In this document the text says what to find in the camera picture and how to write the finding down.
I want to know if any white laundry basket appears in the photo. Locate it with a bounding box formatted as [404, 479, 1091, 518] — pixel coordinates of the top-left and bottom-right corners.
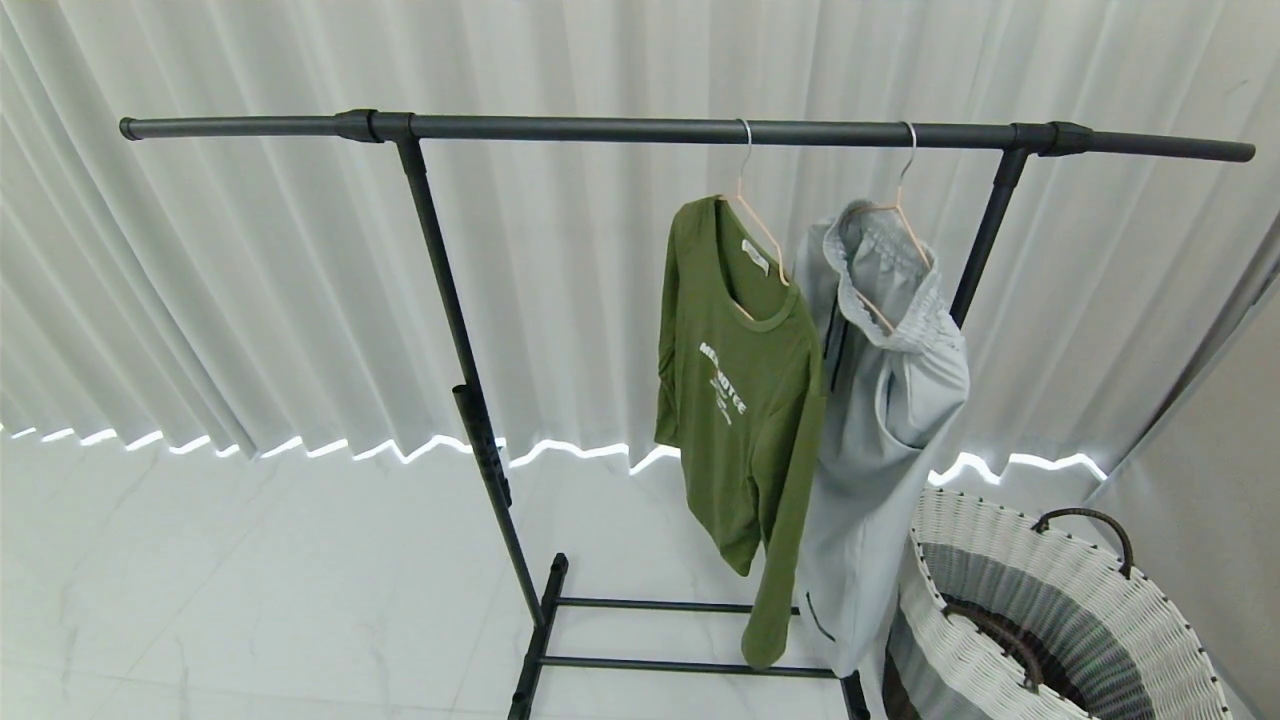
[882, 488, 1236, 720]

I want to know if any green printed shirt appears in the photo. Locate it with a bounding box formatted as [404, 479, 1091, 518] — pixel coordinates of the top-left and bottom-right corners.
[655, 195, 829, 671]

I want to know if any white curtain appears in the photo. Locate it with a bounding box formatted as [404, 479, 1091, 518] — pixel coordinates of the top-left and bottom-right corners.
[0, 0, 1280, 486]

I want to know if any pale grey garment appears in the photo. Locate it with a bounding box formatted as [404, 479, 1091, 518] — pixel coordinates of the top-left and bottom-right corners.
[795, 200, 971, 679]

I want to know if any black clothes rack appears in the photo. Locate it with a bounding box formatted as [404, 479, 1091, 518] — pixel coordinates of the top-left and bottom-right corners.
[118, 108, 1257, 720]

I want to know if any pink clothes hanger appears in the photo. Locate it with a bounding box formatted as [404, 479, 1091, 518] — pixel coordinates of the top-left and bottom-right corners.
[715, 120, 793, 323]
[855, 122, 936, 336]

